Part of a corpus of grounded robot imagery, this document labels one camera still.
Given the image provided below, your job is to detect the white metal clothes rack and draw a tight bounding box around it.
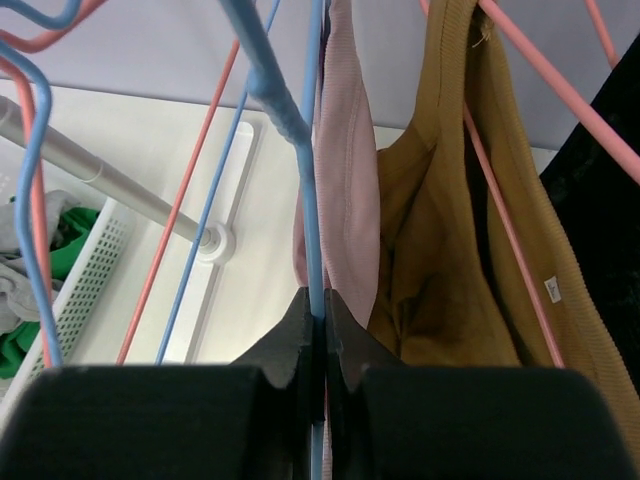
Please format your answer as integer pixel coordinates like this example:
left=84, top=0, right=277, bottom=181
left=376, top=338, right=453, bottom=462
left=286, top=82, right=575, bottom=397
left=0, top=97, right=264, bottom=364

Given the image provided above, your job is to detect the grey tank top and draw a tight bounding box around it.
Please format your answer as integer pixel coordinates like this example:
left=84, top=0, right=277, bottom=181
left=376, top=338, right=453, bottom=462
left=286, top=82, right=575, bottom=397
left=1, top=190, right=80, bottom=334

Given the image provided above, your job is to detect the blue hanger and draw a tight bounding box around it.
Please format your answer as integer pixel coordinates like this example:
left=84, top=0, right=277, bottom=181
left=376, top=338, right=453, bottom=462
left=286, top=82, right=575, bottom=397
left=0, top=0, right=81, bottom=369
left=154, top=0, right=326, bottom=480

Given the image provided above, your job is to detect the black tank top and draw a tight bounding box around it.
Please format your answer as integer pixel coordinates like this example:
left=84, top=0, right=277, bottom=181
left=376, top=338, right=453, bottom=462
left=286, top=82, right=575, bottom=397
left=538, top=34, right=640, bottom=386

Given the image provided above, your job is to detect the green tank top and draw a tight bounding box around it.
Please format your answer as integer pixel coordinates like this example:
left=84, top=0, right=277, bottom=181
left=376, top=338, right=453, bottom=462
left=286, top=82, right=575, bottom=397
left=1, top=207, right=99, bottom=379

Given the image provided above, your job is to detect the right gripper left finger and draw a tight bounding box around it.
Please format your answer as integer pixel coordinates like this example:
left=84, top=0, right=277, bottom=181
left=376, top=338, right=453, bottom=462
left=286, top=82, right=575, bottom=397
left=1, top=289, right=313, bottom=479

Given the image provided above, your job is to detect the mustard brown tank top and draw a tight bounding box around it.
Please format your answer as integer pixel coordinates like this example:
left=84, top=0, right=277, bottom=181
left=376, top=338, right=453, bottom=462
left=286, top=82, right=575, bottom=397
left=367, top=0, right=640, bottom=451

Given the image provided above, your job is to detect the white plastic basket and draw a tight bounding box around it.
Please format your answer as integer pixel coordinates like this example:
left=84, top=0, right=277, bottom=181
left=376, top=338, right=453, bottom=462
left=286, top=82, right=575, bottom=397
left=1, top=171, right=135, bottom=406

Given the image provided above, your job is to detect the pink hanger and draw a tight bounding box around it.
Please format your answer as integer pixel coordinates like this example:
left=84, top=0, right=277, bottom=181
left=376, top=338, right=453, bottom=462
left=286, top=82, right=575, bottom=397
left=419, top=0, right=640, bottom=370
left=584, top=0, right=618, bottom=68
left=1, top=1, right=239, bottom=364

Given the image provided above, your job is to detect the pink mauve tank top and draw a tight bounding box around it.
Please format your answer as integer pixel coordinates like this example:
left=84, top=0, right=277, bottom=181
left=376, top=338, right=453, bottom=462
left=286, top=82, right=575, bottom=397
left=292, top=0, right=381, bottom=480

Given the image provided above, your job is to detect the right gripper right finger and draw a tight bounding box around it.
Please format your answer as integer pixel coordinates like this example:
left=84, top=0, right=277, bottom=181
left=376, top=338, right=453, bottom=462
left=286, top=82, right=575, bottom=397
left=325, top=290, right=635, bottom=479

